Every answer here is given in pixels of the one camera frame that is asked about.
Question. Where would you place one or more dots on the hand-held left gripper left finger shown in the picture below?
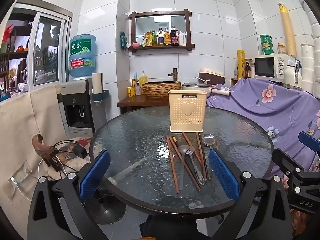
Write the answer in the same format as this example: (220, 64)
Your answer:
(95, 172)

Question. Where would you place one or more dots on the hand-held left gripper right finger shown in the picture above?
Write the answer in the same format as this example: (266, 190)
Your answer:
(222, 172)

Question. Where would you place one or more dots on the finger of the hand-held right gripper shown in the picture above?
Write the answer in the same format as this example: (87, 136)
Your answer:
(285, 160)
(308, 141)

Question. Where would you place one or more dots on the dark chopstick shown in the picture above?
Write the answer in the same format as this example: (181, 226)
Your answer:
(206, 166)

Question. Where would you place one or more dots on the metal spoon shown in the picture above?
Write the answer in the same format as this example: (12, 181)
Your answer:
(208, 140)
(197, 172)

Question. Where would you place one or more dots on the brown wooden chopstick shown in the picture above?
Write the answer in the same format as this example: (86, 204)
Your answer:
(172, 165)
(188, 142)
(193, 177)
(217, 141)
(200, 150)

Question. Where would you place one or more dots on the cream perforated utensil holder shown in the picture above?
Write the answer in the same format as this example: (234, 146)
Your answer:
(187, 115)

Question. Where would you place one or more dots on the black power adapter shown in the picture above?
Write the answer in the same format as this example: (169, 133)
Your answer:
(80, 152)

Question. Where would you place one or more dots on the black table base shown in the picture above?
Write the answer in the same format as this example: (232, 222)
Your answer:
(107, 210)

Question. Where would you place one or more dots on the wooden stool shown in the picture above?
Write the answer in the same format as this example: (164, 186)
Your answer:
(46, 152)

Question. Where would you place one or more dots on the purple floral cloth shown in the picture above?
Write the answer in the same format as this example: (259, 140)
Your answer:
(260, 112)

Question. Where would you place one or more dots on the white kettle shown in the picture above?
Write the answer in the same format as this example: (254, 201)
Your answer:
(291, 75)

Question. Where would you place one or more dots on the stacks of white cups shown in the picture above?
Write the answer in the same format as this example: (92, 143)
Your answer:
(308, 67)

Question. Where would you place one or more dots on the wooden counter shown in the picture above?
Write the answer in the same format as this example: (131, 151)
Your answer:
(135, 102)

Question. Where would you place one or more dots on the beige cloth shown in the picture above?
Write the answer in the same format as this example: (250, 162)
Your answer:
(25, 130)

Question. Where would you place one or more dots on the water dispenser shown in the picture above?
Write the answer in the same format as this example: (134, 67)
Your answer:
(75, 92)

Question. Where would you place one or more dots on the white microwave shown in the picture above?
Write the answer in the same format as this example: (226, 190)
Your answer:
(267, 67)

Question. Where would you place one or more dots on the yellow cup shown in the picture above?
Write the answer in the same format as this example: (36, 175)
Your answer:
(131, 91)

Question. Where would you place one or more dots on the white pot with lid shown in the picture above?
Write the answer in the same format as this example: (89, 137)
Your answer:
(195, 86)

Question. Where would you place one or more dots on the brown glass bottle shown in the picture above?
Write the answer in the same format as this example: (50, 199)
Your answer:
(247, 70)

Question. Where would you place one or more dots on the toothbrush cup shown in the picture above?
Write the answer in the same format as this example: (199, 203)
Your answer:
(138, 89)

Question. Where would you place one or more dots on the glass jar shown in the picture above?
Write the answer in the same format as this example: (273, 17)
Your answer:
(281, 48)

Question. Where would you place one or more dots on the brown white rice cooker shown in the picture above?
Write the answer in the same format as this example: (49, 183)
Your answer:
(212, 76)

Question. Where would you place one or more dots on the yellow roll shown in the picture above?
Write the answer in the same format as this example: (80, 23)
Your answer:
(241, 63)

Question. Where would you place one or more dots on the woven brown wash basin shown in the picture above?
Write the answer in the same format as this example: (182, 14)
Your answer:
(161, 89)

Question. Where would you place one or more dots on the yellow soap dispenser bottle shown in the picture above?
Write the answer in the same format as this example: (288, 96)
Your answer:
(143, 80)

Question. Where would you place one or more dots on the bronze faucet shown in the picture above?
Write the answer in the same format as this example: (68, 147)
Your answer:
(175, 74)

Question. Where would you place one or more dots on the tall stack of yellow cups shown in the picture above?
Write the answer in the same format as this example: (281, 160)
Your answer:
(288, 30)

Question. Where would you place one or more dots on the blue water jug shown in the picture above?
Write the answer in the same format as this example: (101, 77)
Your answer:
(82, 55)

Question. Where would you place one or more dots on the sliding window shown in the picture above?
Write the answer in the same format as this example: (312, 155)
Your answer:
(47, 52)

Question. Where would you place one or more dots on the pink bowl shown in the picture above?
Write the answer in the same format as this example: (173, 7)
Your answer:
(136, 45)

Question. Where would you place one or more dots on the green hanging packet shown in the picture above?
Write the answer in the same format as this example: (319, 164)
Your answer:
(123, 41)

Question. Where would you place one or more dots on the white bottle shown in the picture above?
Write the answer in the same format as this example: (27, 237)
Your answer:
(184, 39)

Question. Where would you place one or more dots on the yellow green packet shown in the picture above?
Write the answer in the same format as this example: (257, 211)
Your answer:
(148, 40)

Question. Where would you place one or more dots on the dark soy sauce bottle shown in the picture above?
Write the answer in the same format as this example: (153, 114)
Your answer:
(174, 37)

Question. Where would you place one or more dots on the orange sauce bottle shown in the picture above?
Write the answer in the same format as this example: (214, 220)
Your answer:
(167, 38)

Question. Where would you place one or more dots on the bottle with blue label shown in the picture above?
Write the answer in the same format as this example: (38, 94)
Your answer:
(160, 38)

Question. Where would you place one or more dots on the wood-framed mirror shelf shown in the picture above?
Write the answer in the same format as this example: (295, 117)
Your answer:
(160, 15)

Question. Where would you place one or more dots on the teal wall holder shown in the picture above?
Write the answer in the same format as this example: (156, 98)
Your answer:
(101, 95)

